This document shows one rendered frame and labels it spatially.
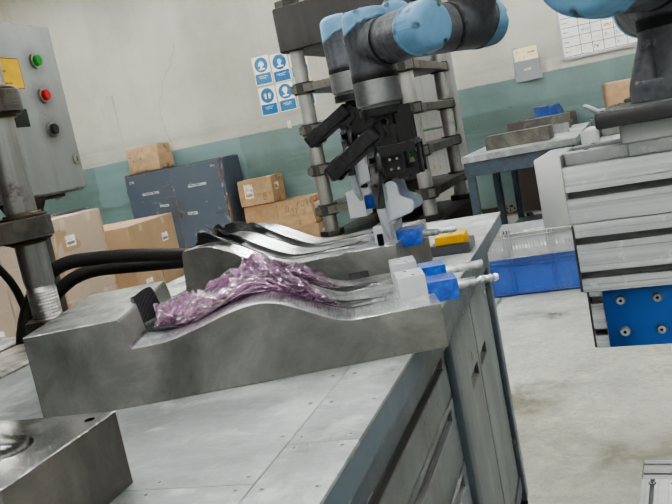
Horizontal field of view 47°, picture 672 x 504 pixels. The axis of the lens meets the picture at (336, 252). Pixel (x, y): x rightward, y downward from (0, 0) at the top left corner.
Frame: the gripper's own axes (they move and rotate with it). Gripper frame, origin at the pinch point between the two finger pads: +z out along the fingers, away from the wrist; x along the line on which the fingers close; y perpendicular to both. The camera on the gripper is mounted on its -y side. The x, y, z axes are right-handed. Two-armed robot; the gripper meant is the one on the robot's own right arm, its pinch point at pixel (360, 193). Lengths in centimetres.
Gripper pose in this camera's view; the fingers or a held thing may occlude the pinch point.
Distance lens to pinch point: 159.7
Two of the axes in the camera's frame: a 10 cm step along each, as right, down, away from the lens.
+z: 2.0, 9.7, 1.4
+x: 2.9, -1.9, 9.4
